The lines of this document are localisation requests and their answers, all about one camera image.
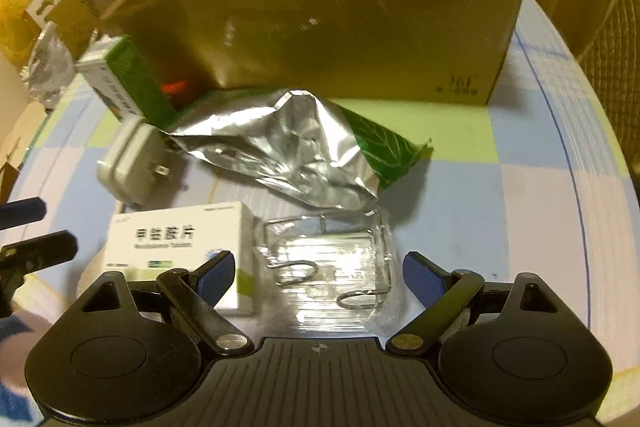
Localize clear bag of metal hooks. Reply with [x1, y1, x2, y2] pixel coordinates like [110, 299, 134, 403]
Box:
[255, 207, 407, 350]

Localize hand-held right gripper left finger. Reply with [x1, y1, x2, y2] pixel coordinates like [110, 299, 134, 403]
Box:
[65, 249, 253, 355]

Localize stacked brown cardboard cartons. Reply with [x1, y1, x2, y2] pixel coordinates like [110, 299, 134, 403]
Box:
[27, 0, 138, 60]

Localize white square container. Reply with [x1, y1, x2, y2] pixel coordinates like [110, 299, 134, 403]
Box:
[96, 116, 174, 206]

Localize white medicine box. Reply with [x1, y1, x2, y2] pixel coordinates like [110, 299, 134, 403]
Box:
[102, 202, 259, 315]

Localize green and white carton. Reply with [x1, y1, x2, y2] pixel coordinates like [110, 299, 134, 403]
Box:
[75, 34, 177, 131]

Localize quilted chair back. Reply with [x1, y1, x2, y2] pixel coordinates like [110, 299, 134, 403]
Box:
[575, 0, 640, 150]

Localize small orange object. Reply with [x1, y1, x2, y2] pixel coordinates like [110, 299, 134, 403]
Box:
[162, 77, 194, 96]

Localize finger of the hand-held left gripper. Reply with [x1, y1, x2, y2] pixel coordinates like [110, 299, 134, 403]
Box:
[0, 198, 47, 231]
[0, 230, 77, 305]

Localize crumpled silver plastic bag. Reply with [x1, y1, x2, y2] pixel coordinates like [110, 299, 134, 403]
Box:
[20, 22, 77, 108]

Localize brown cardboard box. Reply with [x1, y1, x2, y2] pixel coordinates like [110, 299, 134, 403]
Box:
[100, 0, 527, 108]

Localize silver foil bag green print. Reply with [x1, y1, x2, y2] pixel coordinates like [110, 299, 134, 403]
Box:
[162, 89, 434, 214]

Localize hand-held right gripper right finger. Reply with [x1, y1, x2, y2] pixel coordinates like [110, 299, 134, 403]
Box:
[387, 251, 588, 355]

